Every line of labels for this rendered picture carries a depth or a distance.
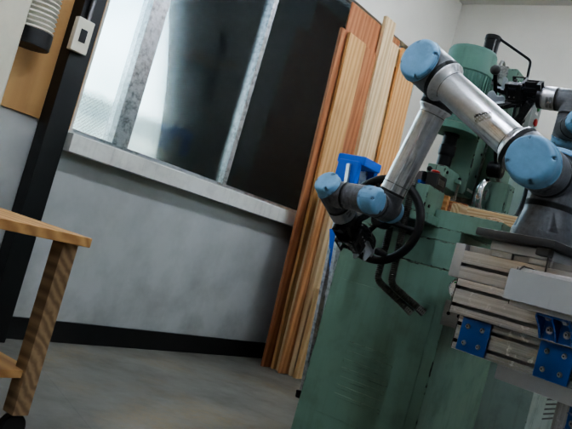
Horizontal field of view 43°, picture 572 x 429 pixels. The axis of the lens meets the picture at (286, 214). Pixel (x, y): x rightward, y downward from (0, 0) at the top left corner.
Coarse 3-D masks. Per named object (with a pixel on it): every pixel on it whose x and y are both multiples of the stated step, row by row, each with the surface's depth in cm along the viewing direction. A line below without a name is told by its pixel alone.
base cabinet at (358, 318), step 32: (352, 256) 255; (352, 288) 253; (416, 288) 240; (448, 288) 234; (352, 320) 250; (384, 320) 244; (416, 320) 238; (320, 352) 255; (352, 352) 248; (384, 352) 242; (416, 352) 236; (448, 352) 241; (320, 384) 252; (352, 384) 246; (384, 384) 239; (416, 384) 234; (448, 384) 247; (480, 384) 274; (320, 416) 250; (352, 416) 243; (384, 416) 237; (416, 416) 232; (448, 416) 253
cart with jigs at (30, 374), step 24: (0, 216) 166; (24, 216) 194; (72, 240) 177; (48, 264) 179; (72, 264) 180; (48, 288) 177; (48, 312) 177; (48, 336) 179; (0, 360) 179; (24, 360) 177; (24, 384) 176; (24, 408) 177
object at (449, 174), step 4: (428, 164) 259; (432, 164) 258; (436, 164) 258; (432, 168) 258; (436, 168) 257; (440, 168) 256; (444, 168) 256; (448, 168) 257; (440, 172) 256; (444, 172) 256; (448, 172) 257; (452, 172) 261; (444, 176) 256; (448, 176) 258; (452, 176) 261; (456, 176) 264; (448, 180) 259; (452, 180) 262; (448, 184) 260; (452, 184) 263; (448, 188) 261; (452, 188) 264
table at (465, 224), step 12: (432, 216) 236; (444, 216) 240; (456, 216) 237; (468, 216) 235; (444, 228) 239; (456, 228) 237; (468, 228) 234; (492, 228) 230; (504, 228) 230; (480, 240) 244
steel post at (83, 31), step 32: (96, 0) 280; (96, 32) 285; (64, 64) 277; (64, 96) 279; (64, 128) 282; (32, 160) 277; (32, 192) 276; (0, 256) 276; (0, 288) 273; (0, 320) 276
